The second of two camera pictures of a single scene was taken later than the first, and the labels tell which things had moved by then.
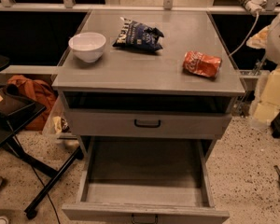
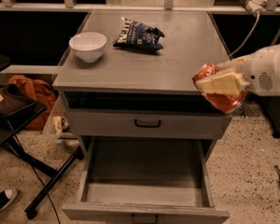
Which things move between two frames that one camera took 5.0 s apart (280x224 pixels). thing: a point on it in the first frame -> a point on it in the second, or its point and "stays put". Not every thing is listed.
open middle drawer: (144, 180) stays put
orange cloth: (38, 91) stays put
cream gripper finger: (259, 40) -> (230, 83)
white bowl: (88, 46) stays put
